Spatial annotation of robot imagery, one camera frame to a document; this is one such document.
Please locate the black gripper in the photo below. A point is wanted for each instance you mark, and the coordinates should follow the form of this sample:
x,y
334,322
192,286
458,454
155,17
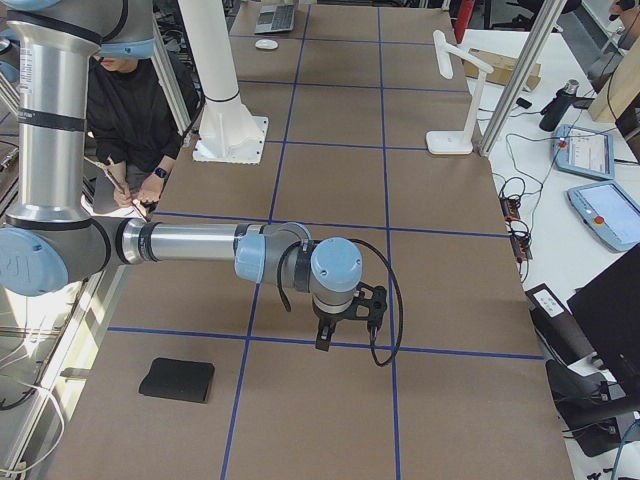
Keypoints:
x,y
330,317

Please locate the grey laptop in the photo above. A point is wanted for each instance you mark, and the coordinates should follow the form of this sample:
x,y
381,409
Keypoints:
x,y
275,18

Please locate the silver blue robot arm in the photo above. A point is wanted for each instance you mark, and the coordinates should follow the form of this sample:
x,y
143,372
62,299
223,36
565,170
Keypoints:
x,y
50,241

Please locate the white computer mouse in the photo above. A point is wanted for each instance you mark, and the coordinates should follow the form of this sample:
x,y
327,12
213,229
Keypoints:
x,y
266,44

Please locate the person in black sweater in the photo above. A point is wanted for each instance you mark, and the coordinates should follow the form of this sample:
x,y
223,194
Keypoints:
x,y
135,131

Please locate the black monitor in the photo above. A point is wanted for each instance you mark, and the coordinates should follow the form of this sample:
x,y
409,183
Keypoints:
x,y
607,311

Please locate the lower blue teach pendant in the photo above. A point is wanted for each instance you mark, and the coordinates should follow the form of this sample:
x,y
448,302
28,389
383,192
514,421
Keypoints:
x,y
609,211

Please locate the blue teach pendant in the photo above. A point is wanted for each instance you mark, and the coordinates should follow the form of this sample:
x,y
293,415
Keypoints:
x,y
583,152
609,211

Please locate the black water bottle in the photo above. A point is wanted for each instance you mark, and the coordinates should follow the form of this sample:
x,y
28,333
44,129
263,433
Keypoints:
x,y
555,110

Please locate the upper blue teach pendant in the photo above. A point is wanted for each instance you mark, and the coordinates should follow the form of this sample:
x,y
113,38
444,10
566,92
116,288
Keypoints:
x,y
583,152

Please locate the cardboard box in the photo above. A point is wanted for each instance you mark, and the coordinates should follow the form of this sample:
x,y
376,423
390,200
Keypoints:
x,y
503,67

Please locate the red fire extinguisher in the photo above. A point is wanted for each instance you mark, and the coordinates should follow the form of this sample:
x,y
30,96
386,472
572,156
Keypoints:
x,y
464,15

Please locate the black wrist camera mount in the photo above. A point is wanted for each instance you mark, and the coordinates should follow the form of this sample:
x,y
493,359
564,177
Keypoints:
x,y
369,305

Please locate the orange black cable hub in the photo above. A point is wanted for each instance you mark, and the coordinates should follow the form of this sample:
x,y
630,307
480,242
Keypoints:
x,y
518,231

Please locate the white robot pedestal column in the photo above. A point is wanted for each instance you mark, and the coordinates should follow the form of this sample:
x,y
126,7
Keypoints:
x,y
228,132

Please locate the aluminium frame post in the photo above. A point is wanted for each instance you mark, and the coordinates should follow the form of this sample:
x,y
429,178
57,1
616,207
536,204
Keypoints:
x,y
536,40

